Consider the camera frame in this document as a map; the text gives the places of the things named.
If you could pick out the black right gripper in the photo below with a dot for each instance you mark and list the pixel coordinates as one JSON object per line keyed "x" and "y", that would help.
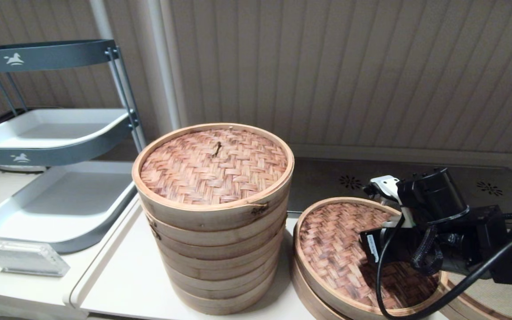
{"x": 394, "y": 246}

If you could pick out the dark woven bamboo steamer lid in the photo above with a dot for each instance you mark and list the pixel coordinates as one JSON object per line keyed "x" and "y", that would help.
{"x": 327, "y": 240}

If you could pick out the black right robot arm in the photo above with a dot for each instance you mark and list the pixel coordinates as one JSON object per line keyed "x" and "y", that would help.
{"x": 487, "y": 235}

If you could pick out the bamboo steamer basket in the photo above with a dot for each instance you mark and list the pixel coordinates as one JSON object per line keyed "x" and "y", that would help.
{"x": 220, "y": 271}
{"x": 225, "y": 304}
{"x": 211, "y": 244}
{"x": 302, "y": 298}
{"x": 456, "y": 310}

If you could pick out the beige mesh steamer liner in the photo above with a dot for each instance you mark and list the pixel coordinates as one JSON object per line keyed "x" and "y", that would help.
{"x": 505, "y": 300}

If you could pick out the light woven bamboo steamer lid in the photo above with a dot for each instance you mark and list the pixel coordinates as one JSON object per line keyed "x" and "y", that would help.
{"x": 214, "y": 169}

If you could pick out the steel panel with flower vents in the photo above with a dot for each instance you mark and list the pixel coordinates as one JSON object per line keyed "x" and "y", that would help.
{"x": 322, "y": 186}

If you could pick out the white vertical pipe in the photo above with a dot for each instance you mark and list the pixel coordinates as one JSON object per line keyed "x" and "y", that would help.
{"x": 164, "y": 66}

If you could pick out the white and grey rack tray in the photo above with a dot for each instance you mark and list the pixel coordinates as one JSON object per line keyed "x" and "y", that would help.
{"x": 60, "y": 127}
{"x": 69, "y": 194}

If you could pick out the clear acrylic sign holder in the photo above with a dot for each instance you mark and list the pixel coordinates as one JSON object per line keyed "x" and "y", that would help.
{"x": 24, "y": 260}

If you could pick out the grey-blue rack shelf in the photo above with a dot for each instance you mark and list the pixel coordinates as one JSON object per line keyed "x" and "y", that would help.
{"x": 51, "y": 58}

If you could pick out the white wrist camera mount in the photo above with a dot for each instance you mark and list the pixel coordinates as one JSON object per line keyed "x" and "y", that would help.
{"x": 387, "y": 184}

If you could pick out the grey metal rack frame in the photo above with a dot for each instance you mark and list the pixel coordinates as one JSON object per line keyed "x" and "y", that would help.
{"x": 132, "y": 119}

